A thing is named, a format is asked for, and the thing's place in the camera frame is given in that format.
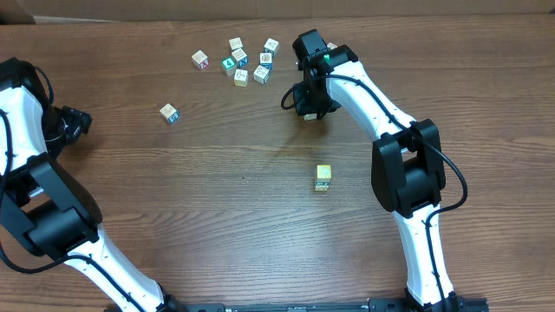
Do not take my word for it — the wooden block blue corner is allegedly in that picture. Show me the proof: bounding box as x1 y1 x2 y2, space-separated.
160 103 180 124

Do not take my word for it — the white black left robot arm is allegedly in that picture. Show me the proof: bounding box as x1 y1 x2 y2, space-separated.
1 57 185 311

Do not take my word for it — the wooden block blue middle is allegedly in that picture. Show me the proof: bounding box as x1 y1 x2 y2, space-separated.
259 52 273 69

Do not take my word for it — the green number four block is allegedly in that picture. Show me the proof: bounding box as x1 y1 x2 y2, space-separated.
221 56 237 76

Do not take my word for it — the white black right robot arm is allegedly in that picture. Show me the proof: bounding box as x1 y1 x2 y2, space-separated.
286 29 462 311

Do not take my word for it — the wooden block green side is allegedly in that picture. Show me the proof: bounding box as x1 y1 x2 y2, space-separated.
315 179 330 187

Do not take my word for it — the wooden block blue side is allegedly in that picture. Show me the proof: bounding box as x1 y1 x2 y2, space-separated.
232 49 249 68

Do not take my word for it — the cardboard strip at back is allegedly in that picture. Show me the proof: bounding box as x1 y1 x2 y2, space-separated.
1 0 554 24

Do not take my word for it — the wooden block top middle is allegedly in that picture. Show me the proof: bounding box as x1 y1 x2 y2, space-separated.
264 38 280 57

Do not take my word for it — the wooden tower base block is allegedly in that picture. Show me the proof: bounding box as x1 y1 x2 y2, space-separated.
315 185 329 192

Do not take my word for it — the yellow letter C block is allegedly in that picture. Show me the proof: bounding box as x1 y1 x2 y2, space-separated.
316 165 332 181

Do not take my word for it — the wooden block red side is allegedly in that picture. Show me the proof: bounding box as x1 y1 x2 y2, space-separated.
192 50 209 70

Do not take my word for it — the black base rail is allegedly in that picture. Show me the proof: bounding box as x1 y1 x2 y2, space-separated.
103 296 490 312

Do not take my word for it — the wooden block black edge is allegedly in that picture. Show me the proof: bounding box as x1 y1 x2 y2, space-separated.
253 65 271 85

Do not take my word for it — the wooden block yellow edge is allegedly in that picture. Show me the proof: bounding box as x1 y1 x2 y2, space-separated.
233 68 249 87

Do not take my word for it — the wooden block top left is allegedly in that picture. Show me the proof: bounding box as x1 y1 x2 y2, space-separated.
229 37 243 51

